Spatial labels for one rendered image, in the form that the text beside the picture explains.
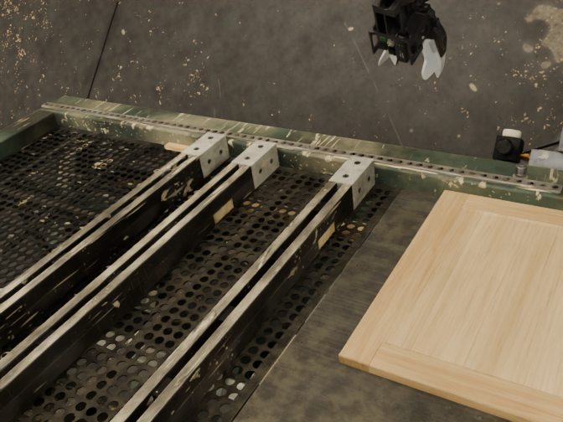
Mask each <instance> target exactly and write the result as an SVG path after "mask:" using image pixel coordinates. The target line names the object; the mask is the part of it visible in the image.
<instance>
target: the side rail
mask: <svg viewBox="0 0 563 422"><path fill-rule="evenodd" d="M57 126H58V123H57V121H56V119H55V116H54V113H53V112H51V111H42V110H37V111H35V112H34V113H32V114H30V115H28V116H25V117H24V118H23V119H21V120H19V121H16V122H15V123H13V124H12V125H10V126H7V127H6V128H4V129H2V130H1V131H0V160H1V159H3V158H5V157H6V156H8V155H10V154H11V153H13V152H15V151H17V150H18V149H19V148H21V147H24V146H25V145H27V144H29V143H30V142H32V141H34V140H35V139H37V138H39V137H40V136H42V135H44V134H45V133H47V132H49V131H51V130H53V129H54V128H55V127H57Z"/></svg>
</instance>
